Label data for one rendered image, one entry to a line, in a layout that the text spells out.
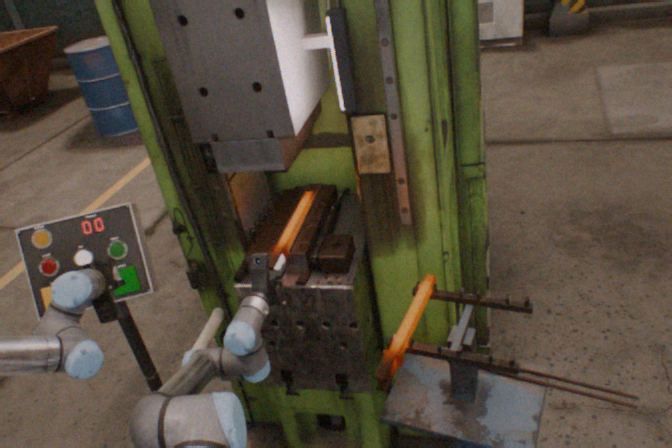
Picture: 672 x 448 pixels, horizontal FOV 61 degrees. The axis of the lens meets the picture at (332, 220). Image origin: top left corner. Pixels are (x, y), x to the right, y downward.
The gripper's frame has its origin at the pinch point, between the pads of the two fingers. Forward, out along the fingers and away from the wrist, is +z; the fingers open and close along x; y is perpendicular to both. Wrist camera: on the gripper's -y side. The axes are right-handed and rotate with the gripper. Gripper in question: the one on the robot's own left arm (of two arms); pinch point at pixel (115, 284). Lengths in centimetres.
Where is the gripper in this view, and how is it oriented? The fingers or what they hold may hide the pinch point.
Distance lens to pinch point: 171.4
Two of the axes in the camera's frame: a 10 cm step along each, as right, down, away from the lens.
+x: -9.7, 2.2, -0.9
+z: -0.9, 0.1, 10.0
